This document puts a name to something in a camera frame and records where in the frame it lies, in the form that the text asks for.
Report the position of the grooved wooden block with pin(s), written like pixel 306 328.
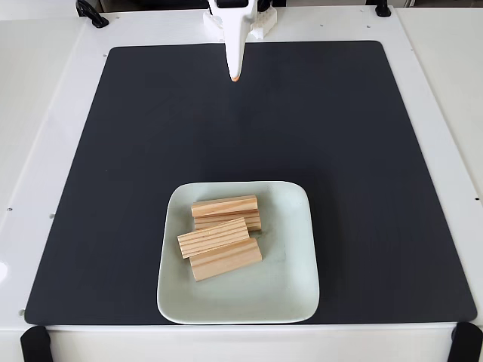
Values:
pixel 211 237
pixel 222 205

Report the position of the wooden block with dark grooves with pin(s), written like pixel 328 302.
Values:
pixel 253 222

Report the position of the wooden block with stepped edge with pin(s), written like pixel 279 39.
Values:
pixel 226 260

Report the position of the pale green square plate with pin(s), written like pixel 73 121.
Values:
pixel 287 286

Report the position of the black base clamp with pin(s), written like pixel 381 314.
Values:
pixel 264 4

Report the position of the black table clamp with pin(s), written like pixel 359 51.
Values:
pixel 382 9
pixel 34 345
pixel 94 17
pixel 468 343

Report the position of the black rubber mat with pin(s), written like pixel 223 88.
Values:
pixel 113 226

